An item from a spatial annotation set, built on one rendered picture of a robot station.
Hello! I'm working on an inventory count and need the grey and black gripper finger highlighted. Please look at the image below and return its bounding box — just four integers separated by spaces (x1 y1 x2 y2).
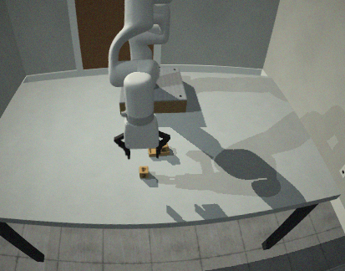
156 131 170 158
114 133 130 160

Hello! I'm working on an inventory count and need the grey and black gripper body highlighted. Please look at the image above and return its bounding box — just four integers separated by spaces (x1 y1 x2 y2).
124 114 159 149

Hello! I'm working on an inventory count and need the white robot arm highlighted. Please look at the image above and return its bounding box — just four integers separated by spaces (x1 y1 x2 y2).
109 0 172 126

